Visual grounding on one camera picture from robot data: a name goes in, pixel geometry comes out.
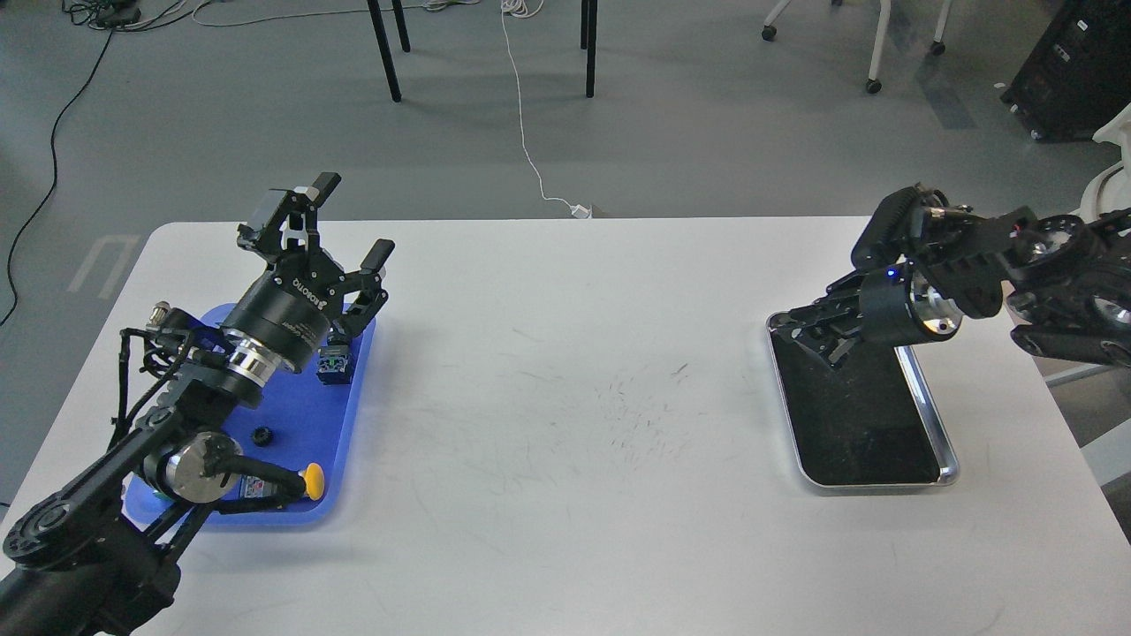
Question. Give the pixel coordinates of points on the image-right black gripper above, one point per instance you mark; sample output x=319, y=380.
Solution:
x=888, y=307

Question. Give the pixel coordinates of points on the image-left black gripper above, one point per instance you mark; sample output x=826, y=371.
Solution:
x=283, y=318

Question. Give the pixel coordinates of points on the small black gear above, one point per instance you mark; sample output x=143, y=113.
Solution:
x=262, y=436

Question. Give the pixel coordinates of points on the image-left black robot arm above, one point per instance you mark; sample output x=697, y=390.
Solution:
x=101, y=554

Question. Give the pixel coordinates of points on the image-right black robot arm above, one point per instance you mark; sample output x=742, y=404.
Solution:
x=921, y=266

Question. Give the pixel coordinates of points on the silver metal tray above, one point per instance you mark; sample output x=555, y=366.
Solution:
x=869, y=425

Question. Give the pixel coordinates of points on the blue green connector block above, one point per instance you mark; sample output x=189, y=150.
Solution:
x=335, y=363

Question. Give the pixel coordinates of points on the white chair at right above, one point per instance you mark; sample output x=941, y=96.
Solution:
x=1105, y=192

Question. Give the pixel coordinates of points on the white office chair base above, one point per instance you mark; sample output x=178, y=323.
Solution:
x=873, y=84

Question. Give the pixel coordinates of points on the black equipment case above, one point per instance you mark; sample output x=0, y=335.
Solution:
x=1075, y=79

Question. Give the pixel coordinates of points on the yellow push button switch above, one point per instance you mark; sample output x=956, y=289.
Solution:
x=275, y=486

